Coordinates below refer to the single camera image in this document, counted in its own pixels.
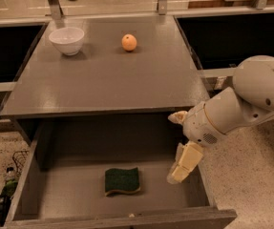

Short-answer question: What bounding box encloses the grey counter cabinet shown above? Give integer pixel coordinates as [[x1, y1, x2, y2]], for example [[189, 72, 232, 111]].
[[0, 15, 209, 119]]

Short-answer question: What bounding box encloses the left metal post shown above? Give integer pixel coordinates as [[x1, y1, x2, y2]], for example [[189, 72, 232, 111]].
[[48, 0, 63, 20]]

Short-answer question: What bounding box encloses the orange fruit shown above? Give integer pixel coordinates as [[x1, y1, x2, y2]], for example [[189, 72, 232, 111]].
[[121, 34, 137, 52]]

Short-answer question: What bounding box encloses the white ceramic bowl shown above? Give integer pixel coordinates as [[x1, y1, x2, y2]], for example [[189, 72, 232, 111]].
[[49, 27, 85, 55]]

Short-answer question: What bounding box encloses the green plastic bottle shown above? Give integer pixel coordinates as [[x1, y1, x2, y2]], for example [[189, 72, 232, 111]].
[[1, 167, 18, 198]]

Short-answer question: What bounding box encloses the grey open top drawer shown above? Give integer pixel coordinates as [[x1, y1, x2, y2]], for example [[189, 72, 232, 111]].
[[6, 114, 237, 229]]

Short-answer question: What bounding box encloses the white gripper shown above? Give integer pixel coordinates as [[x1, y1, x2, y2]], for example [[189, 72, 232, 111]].
[[167, 102, 226, 184]]

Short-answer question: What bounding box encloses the green yellow sponge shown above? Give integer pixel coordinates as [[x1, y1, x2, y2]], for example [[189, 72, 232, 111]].
[[105, 167, 140, 197]]

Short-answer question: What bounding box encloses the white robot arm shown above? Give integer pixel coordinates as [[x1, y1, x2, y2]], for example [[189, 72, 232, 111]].
[[167, 55, 274, 184]]

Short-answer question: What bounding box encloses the black wire basket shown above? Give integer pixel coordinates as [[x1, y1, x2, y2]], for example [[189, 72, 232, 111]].
[[12, 150, 29, 176]]

